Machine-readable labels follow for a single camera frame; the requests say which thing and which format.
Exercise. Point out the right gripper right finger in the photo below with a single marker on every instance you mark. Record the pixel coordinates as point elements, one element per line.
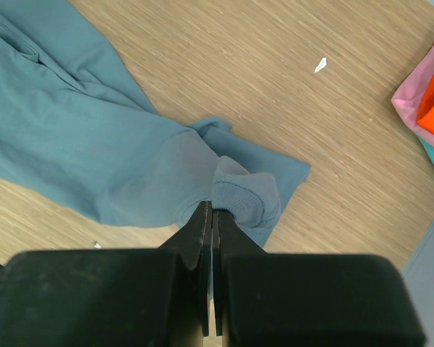
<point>269,299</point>

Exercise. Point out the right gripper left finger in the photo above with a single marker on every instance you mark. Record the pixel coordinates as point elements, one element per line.
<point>111,297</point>

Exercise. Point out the grey-blue t shirt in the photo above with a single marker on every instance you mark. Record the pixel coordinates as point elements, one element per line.
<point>78,129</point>

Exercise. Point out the pink folded t shirt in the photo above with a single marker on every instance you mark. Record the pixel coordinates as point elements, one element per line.
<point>406,100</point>

